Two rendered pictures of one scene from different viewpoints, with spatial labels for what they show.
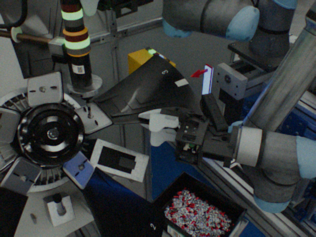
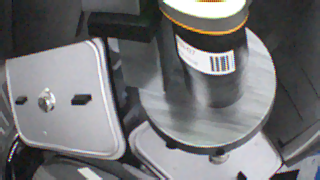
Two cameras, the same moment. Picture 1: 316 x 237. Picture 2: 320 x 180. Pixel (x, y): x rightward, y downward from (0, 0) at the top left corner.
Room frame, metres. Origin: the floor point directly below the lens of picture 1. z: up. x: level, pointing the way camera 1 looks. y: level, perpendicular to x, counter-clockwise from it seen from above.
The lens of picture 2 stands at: (0.29, 0.15, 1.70)
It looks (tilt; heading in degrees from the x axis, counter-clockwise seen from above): 61 degrees down; 6
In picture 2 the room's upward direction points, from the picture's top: 10 degrees counter-clockwise
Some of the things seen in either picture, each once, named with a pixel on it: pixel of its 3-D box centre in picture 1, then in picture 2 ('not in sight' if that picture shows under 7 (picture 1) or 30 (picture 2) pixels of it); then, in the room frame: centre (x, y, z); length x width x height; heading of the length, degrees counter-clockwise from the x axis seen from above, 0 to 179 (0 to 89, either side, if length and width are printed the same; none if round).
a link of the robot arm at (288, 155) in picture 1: (287, 155); not in sight; (0.43, -0.25, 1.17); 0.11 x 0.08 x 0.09; 72
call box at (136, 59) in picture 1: (151, 71); not in sight; (0.98, 0.03, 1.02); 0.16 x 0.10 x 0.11; 36
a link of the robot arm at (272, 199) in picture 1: (270, 180); not in sight; (0.44, -0.24, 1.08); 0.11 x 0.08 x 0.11; 17
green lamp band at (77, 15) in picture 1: (72, 12); not in sight; (0.53, 0.15, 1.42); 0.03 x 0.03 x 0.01
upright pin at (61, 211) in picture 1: (59, 204); not in sight; (0.44, 0.23, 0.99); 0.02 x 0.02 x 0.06
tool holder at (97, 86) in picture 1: (77, 66); (191, 28); (0.54, 0.16, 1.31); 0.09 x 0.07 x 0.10; 71
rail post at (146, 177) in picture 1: (149, 177); not in sight; (1.01, 0.05, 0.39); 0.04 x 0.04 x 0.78; 36
